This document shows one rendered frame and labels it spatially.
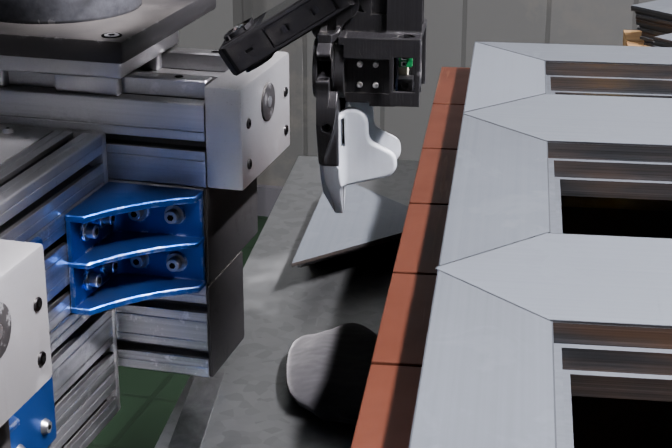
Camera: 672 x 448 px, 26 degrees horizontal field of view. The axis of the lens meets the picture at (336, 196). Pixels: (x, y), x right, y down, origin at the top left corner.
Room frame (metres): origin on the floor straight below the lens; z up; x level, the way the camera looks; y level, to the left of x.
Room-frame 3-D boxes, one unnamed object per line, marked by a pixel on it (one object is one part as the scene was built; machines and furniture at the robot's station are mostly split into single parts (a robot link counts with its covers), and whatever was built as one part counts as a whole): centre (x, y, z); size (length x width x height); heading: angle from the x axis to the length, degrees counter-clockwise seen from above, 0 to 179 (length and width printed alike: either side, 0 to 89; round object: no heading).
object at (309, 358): (1.24, 0.00, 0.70); 0.20 x 0.10 x 0.03; 0
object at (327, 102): (1.07, 0.00, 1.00); 0.05 x 0.02 x 0.09; 173
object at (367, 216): (1.64, -0.04, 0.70); 0.39 x 0.12 x 0.04; 173
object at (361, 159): (1.08, -0.02, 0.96); 0.06 x 0.03 x 0.09; 83
